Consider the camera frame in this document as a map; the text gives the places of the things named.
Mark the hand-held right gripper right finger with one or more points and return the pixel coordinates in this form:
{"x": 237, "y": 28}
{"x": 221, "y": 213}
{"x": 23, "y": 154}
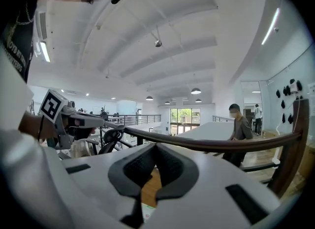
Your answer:
{"x": 209, "y": 198}

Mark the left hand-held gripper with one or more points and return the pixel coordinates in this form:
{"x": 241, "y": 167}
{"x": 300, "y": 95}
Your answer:
{"x": 53, "y": 106}

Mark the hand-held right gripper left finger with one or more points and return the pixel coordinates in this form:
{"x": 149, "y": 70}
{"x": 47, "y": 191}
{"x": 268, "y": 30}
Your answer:
{"x": 98, "y": 186}

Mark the white wet wipe pack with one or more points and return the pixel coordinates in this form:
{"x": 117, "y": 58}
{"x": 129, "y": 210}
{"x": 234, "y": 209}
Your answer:
{"x": 148, "y": 213}

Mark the black office chair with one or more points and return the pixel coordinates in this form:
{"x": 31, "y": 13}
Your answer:
{"x": 112, "y": 137}

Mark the glass entrance doors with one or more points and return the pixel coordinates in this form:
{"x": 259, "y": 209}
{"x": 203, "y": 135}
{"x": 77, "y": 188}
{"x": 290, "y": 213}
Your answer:
{"x": 184, "y": 119}

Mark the linear ceiling light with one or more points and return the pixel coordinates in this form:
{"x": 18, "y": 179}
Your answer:
{"x": 45, "y": 52}
{"x": 270, "y": 26}

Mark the silver ceiling spotlight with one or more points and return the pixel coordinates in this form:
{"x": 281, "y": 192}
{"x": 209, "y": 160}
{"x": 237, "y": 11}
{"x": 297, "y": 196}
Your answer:
{"x": 158, "y": 43}

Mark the person's black printed shirt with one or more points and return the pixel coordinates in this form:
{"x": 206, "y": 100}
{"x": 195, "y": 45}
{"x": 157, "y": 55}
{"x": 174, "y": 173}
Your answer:
{"x": 17, "y": 41}

